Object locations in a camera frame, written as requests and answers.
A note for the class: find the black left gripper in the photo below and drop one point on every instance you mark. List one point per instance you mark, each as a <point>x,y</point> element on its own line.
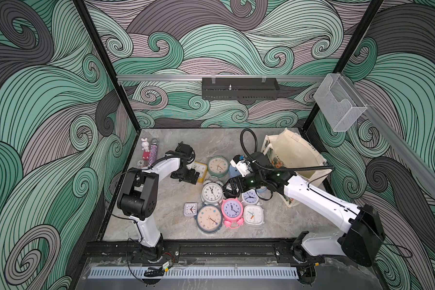
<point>190,178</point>

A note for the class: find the light blue square clock back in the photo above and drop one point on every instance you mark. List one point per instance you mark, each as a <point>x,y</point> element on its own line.
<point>233,172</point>

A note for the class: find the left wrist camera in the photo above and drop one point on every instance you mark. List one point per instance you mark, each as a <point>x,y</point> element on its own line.
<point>187,151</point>

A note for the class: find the black perforated wall tray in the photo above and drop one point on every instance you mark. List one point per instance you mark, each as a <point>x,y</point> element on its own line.
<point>242,89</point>

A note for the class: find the pink twin-bell alarm clock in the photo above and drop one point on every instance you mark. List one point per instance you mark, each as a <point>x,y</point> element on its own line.
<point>232,211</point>

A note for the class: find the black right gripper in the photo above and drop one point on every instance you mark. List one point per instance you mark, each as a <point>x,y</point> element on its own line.
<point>243,188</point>

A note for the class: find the black twin-bell alarm clock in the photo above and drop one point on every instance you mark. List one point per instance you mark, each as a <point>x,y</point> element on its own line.
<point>231,190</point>

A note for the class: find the clear acrylic wall holder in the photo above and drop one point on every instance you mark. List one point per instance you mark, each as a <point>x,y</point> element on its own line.
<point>340,102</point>

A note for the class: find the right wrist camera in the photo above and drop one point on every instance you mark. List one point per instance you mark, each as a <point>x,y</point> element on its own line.
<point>243,166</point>

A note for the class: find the small white square alarm clock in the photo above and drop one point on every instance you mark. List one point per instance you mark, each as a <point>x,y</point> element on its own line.
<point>190,210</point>

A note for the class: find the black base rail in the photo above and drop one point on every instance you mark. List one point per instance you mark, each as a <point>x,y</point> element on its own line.
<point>186,251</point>

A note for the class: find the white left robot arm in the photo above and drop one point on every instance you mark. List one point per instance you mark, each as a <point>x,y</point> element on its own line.
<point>139,192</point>

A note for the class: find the white rabbit figurine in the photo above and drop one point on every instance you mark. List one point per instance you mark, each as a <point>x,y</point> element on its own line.
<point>145,148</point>

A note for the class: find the floral canvas tote bag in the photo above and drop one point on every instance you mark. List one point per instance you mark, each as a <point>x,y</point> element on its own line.
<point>289,149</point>

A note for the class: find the white slotted cable duct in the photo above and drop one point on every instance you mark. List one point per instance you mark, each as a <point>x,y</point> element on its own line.
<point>200,272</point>

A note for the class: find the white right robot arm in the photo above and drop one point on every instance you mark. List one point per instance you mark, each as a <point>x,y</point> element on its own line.
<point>359,234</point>

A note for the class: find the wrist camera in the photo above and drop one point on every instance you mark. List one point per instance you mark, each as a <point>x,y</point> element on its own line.
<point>243,166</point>
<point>187,151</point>

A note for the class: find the purple patterned tube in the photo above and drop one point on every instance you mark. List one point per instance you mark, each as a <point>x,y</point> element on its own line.
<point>153,151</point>

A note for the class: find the silver twin-bell alarm clock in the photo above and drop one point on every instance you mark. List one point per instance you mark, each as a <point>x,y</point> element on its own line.
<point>212,192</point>

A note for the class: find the yellow rectangular alarm clock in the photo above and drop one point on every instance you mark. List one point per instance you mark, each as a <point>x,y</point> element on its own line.
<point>202,169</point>

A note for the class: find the white purple-face alarm clock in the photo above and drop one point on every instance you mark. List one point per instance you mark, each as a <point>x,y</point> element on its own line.
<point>250,198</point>

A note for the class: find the large round blue-rim clock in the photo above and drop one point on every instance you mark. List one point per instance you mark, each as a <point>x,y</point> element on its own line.
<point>209,219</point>

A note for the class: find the green round alarm clock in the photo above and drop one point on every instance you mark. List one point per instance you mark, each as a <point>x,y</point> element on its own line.
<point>218,166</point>

